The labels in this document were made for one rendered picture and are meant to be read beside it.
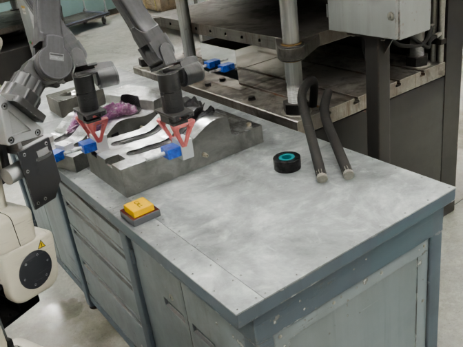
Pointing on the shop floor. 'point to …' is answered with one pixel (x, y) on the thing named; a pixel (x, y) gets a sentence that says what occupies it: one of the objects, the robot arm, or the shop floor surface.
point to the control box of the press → (378, 52)
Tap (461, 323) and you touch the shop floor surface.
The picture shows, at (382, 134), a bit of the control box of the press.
